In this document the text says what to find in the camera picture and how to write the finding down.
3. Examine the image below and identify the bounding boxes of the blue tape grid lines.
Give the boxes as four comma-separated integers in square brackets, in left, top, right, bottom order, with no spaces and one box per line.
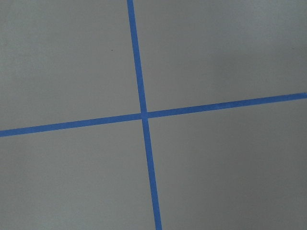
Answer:
[0,0,307,230]

